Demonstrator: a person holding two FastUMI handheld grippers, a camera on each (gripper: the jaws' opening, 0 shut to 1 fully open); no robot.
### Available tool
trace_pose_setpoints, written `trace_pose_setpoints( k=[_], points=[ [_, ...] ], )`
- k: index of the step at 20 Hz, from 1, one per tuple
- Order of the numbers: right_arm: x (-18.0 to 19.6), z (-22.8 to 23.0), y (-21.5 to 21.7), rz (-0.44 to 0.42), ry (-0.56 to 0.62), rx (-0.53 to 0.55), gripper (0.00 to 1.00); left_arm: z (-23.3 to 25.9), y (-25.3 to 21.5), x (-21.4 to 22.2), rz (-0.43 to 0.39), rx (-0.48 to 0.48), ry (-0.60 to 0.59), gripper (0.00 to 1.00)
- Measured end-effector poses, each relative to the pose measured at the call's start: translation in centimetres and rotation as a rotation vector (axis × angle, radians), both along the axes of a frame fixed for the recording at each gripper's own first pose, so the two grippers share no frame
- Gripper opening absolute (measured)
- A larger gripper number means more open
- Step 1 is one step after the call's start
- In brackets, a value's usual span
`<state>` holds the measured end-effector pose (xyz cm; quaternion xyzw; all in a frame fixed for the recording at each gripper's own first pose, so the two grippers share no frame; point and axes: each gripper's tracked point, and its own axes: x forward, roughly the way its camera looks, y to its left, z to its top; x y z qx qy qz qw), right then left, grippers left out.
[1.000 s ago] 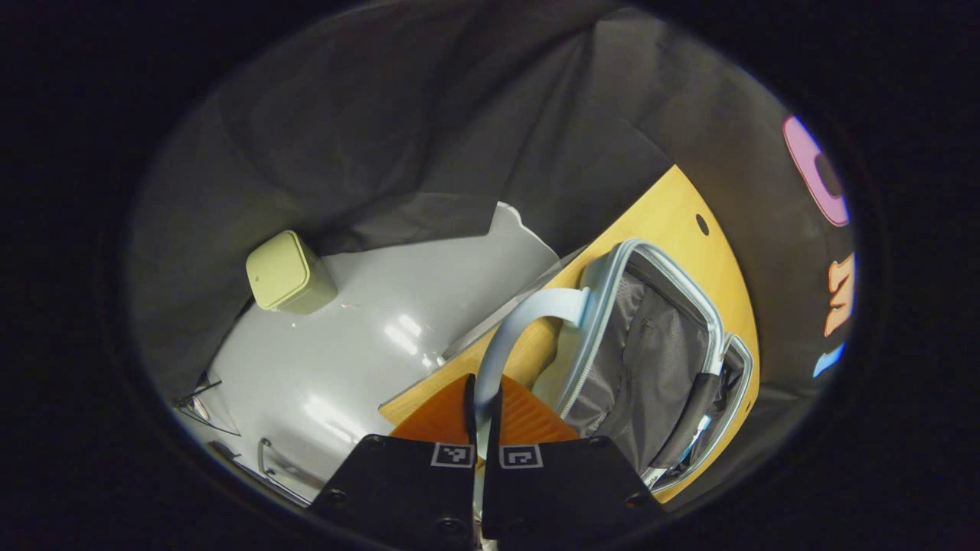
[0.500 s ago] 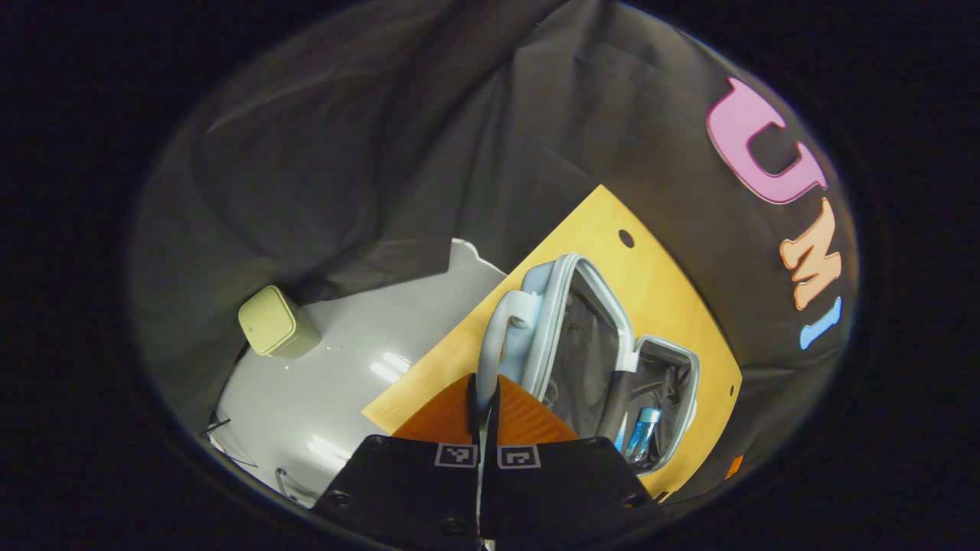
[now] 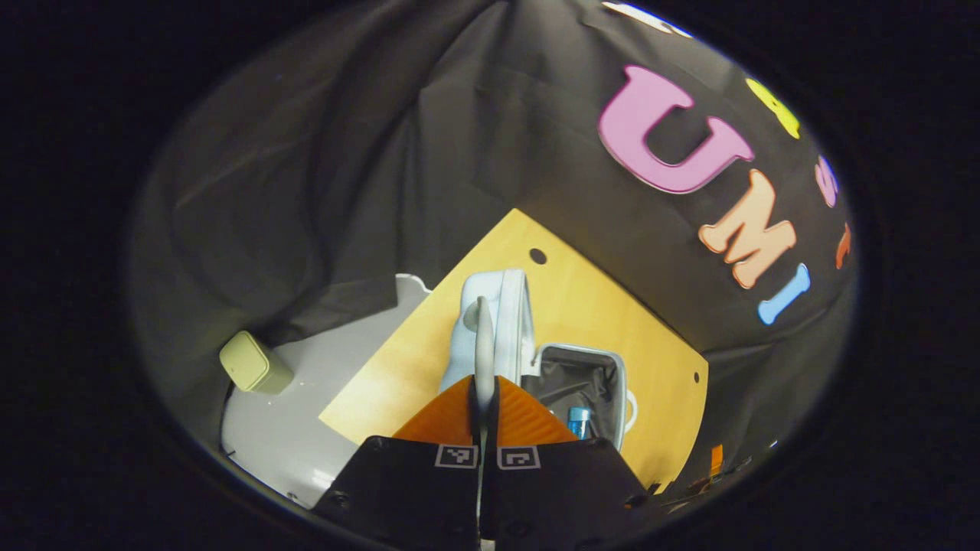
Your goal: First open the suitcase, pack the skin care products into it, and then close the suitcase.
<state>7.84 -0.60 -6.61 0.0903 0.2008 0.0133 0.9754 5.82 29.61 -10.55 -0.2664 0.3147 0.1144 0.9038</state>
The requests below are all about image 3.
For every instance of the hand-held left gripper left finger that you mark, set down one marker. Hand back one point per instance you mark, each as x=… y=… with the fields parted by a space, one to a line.
x=406 y=497

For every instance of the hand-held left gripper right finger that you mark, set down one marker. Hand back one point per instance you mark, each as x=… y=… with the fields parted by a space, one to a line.
x=559 y=497

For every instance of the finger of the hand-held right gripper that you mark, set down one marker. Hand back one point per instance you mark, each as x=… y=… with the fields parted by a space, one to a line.
x=716 y=459

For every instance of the small blue-green bottle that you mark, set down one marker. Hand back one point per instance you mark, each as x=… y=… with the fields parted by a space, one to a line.
x=579 y=423

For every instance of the white suitcase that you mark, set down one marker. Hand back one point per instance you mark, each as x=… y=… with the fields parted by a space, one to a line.
x=509 y=321

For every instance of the pale green box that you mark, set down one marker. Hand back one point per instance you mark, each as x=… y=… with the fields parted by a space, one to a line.
x=253 y=363

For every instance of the black backdrop cloth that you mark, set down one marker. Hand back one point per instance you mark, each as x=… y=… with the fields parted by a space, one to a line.
x=344 y=153

